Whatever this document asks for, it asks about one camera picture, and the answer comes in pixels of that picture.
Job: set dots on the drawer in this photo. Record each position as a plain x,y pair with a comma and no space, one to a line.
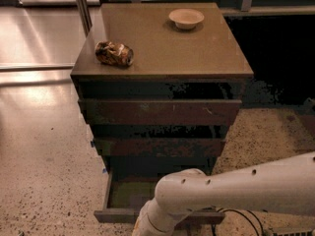
127,190
160,112
174,147

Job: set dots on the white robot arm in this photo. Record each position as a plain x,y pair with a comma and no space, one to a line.
281,186

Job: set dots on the brown drawer cabinet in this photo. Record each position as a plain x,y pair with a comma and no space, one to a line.
169,63

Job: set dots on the crushed drink can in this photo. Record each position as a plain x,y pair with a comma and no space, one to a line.
114,54

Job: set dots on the white ceramic bowl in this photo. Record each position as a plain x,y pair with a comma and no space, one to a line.
186,19

